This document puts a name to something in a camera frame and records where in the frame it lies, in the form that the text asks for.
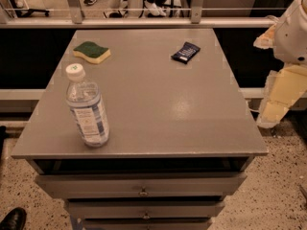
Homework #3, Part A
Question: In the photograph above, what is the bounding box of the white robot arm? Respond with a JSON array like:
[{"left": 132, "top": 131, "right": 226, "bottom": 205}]
[{"left": 253, "top": 0, "right": 307, "bottom": 128}]

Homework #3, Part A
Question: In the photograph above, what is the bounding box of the clear blue-labelled plastic bottle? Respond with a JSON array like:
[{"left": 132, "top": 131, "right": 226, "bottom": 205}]
[{"left": 65, "top": 63, "right": 109, "bottom": 147}]

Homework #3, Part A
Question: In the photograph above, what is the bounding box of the dark blue snack packet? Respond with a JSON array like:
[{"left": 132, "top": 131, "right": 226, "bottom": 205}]
[{"left": 171, "top": 42, "right": 201, "bottom": 64}]

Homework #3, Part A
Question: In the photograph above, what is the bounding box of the grey drawer cabinet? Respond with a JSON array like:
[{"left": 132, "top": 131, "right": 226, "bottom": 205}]
[{"left": 12, "top": 29, "right": 267, "bottom": 230}]

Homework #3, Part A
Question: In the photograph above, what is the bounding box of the white shoe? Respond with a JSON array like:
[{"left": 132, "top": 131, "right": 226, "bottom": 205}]
[{"left": 145, "top": 1, "right": 166, "bottom": 17}]

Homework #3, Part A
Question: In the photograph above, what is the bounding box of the green and yellow sponge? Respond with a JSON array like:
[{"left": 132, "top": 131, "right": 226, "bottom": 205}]
[{"left": 73, "top": 41, "right": 111, "bottom": 64}]

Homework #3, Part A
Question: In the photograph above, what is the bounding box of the grey metal railing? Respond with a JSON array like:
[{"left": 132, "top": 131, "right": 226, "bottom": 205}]
[{"left": 0, "top": 0, "right": 277, "bottom": 29}]

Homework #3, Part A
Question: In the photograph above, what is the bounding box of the black leather shoe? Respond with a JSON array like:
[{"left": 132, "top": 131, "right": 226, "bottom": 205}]
[{"left": 0, "top": 207, "right": 27, "bottom": 230}]

